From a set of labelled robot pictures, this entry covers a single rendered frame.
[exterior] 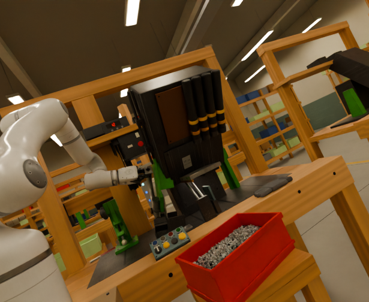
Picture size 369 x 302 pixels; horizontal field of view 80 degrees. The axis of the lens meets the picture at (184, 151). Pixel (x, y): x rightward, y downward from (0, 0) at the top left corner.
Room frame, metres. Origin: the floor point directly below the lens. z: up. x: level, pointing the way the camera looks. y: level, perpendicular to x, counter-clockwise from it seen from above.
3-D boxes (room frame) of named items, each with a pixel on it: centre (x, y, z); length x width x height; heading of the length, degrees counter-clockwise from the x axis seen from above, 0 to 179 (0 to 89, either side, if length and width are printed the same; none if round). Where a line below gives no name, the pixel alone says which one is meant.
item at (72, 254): (1.52, 0.19, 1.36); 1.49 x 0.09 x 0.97; 106
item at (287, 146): (6.61, -2.69, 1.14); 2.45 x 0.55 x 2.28; 111
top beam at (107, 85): (1.52, 0.19, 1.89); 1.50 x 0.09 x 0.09; 106
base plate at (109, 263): (1.23, 0.11, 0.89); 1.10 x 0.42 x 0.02; 106
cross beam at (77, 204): (1.59, 0.21, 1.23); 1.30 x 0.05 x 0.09; 106
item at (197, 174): (1.16, 0.00, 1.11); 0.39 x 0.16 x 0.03; 16
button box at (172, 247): (0.90, 0.21, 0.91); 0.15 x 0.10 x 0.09; 106
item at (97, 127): (1.36, 0.45, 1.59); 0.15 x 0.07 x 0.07; 106
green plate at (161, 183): (1.15, 0.16, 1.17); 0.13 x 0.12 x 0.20; 106
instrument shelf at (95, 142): (1.48, 0.18, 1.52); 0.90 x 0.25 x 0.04; 106
